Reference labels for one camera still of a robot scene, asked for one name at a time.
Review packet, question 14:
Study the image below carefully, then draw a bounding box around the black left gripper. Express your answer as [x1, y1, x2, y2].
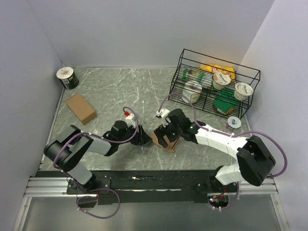
[117, 123, 152, 145]

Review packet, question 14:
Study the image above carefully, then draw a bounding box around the brown cardboard box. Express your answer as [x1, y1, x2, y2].
[149, 126, 179, 153]
[65, 93, 97, 125]

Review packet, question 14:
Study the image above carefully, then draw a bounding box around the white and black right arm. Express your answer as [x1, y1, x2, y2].
[154, 108, 276, 192]

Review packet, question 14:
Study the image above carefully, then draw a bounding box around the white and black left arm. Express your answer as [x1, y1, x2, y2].
[44, 120, 152, 193]

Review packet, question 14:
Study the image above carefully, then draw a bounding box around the folded brown cardboard box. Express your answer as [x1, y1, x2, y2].
[65, 93, 97, 125]

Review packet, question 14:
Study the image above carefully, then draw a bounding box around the white green cup lower shelf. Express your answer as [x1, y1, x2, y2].
[182, 80, 202, 103]

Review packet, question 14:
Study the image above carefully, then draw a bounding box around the green white packet in rack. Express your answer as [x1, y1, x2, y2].
[181, 68, 212, 88]

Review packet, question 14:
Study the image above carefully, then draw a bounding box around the green snack packet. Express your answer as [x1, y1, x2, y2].
[213, 88, 240, 115]

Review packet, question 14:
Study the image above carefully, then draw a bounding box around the purple yogurt cup on table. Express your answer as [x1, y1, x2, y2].
[226, 116, 242, 131]

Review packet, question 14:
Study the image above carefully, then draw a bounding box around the yogurt cup upper middle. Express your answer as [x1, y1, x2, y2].
[213, 72, 231, 90]

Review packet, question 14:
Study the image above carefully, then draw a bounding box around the yellow snack bag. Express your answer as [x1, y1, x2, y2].
[200, 64, 235, 80]

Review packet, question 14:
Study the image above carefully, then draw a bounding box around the yogurt cup upper right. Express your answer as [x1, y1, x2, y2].
[233, 82, 254, 101]

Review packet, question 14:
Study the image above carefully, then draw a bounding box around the dark green noodle cup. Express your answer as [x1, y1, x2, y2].
[56, 67, 79, 90]

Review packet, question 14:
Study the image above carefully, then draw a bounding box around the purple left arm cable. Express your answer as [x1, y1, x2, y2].
[52, 107, 140, 219]

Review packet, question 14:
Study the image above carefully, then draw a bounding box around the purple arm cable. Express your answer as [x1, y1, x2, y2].
[52, 107, 140, 219]
[158, 92, 288, 212]

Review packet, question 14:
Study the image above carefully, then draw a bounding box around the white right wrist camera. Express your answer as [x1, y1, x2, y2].
[156, 108, 170, 127]

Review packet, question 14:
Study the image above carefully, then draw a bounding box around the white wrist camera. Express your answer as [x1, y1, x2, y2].
[156, 108, 170, 127]
[124, 111, 139, 128]

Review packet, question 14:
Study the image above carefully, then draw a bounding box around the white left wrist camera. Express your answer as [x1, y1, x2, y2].
[124, 111, 139, 128]

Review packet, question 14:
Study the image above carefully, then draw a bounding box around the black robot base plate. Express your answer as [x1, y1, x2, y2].
[36, 169, 241, 205]

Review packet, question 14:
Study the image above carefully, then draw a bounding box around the black wire rack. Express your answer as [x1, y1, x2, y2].
[169, 49, 261, 118]

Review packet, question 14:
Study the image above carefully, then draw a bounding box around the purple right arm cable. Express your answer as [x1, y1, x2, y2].
[158, 92, 288, 212]

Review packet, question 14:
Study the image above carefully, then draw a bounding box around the aluminium frame rail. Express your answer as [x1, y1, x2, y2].
[24, 177, 278, 197]

